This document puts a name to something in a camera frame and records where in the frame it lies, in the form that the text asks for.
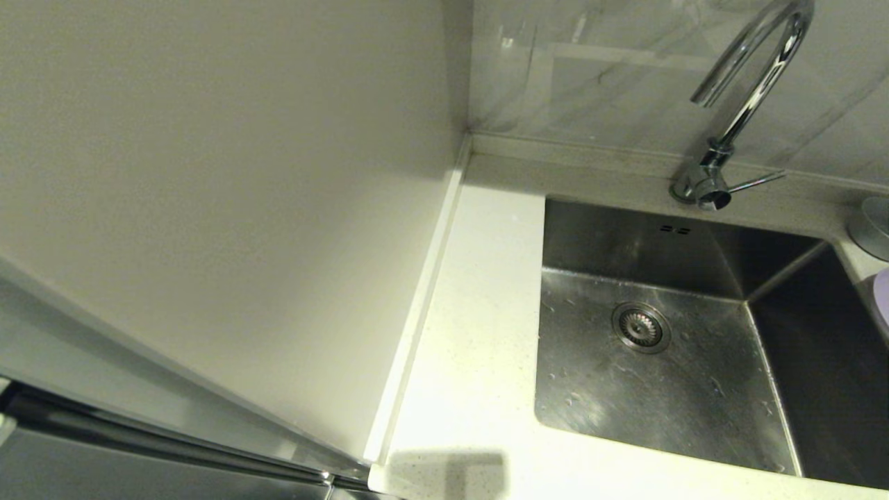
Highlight white ceramic bowl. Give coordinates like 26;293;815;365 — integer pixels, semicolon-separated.
847;197;889;263

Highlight chrome gooseneck faucet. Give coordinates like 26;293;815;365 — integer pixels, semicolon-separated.
669;0;815;212

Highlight metal sink drain strainer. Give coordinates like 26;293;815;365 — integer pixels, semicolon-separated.
611;301;672;355

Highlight lilac round plate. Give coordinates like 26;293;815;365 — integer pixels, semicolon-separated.
872;269;889;335

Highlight tall white cabinet panel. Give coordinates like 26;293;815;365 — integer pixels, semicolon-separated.
0;0;474;467

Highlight stainless steel sink basin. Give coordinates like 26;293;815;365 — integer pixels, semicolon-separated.
535;194;889;490

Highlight grey glossy appliance door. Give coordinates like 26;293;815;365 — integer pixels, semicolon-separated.
0;425;334;500

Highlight dark bar door handle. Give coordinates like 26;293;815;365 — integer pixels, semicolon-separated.
0;378;370;492

